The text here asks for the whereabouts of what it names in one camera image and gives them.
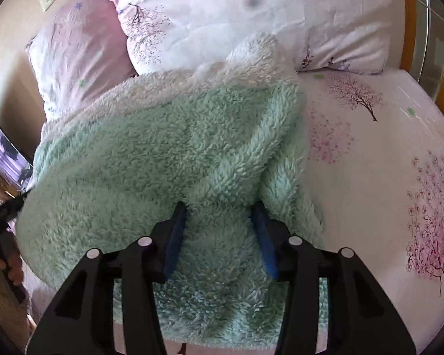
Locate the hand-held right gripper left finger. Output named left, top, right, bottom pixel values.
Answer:
left=25, top=202, right=188, bottom=355

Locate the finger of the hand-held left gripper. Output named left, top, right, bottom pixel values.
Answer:
left=0, top=195, right=25, bottom=230

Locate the mint green fleece jacket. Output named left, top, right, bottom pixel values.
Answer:
left=15, top=31, right=328, bottom=350

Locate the pink floral bed sheet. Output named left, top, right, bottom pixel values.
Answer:
left=22, top=68, right=444, bottom=355

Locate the person's white fleece garment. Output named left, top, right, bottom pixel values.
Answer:
left=0, top=270, right=36, bottom=344

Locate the pink lavender print pillow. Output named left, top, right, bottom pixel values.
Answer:
left=26, top=0, right=139, bottom=122

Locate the flat screen television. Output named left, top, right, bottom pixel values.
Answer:
left=0, top=104, right=36, bottom=189

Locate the person's left hand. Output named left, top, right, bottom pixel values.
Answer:
left=0, top=253, right=25, bottom=288

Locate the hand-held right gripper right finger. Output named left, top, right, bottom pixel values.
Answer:
left=250, top=201, right=417, bottom=355

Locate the wooden headboard with glass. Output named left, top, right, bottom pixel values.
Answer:
left=388, top=0, right=444, bottom=134

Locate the pink tree print pillow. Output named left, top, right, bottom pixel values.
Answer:
left=78, top=0, right=395, bottom=75

